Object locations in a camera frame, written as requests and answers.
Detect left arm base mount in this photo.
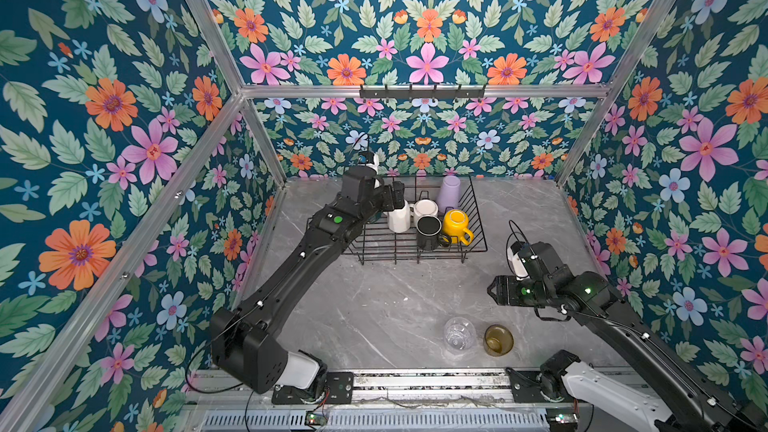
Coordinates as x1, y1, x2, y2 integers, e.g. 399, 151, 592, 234
271, 371, 355, 406

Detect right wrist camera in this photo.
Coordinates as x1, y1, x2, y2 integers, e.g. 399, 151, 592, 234
506, 241, 529, 280

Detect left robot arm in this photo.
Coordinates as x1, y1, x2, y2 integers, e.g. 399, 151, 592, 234
210, 165, 405, 402

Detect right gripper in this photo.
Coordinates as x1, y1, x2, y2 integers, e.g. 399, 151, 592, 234
482, 274, 551, 308

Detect lilac plastic cup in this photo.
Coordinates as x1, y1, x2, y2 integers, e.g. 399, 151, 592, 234
436, 175, 462, 214

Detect yellow mug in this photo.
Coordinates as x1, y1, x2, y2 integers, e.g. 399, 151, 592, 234
443, 209, 475, 246

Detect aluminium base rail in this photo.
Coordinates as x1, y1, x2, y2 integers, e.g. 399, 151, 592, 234
191, 367, 685, 409

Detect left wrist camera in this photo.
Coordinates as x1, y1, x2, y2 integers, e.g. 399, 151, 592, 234
358, 150, 380, 188

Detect olive green glass cup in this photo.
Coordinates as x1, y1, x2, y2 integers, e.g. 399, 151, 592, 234
483, 324, 515, 357

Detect black mug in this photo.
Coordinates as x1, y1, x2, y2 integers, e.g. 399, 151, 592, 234
416, 217, 452, 252

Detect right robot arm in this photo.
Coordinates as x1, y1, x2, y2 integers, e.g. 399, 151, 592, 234
487, 240, 767, 431

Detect clear glass cup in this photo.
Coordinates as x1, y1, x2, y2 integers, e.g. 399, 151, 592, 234
443, 317, 477, 352

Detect black wire dish rack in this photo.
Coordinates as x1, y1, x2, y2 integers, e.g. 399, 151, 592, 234
344, 175, 488, 265

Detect white mug red inside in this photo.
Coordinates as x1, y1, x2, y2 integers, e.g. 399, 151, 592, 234
412, 199, 439, 224

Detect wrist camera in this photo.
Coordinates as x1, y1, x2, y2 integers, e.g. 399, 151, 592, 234
506, 241, 529, 280
358, 150, 380, 188

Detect black hook rail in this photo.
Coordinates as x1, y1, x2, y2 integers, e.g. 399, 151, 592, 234
358, 84, 486, 101

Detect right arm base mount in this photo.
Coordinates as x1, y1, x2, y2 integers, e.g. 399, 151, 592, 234
504, 367, 576, 403

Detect white faceted mug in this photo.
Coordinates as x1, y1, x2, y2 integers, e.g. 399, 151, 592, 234
387, 201, 412, 234

